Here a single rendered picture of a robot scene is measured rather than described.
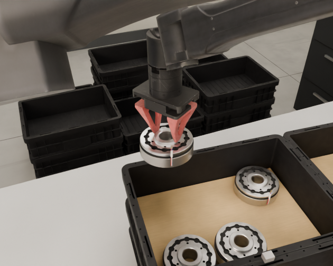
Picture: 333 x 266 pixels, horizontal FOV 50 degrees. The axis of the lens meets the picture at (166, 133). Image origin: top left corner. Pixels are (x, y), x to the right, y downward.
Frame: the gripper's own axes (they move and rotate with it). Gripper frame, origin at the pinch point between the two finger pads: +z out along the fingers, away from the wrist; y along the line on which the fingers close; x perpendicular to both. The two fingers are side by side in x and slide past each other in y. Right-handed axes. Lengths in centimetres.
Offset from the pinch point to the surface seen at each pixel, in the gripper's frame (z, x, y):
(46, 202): 34, 8, 36
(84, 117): 52, -46, 82
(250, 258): 13.6, 6.3, -22.0
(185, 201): 22.5, -5.3, -1.3
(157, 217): 22.6, 2.4, 1.3
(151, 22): 77, -225, 183
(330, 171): 22.7, -35.2, -25.9
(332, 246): 13.7, -4.2, -32.7
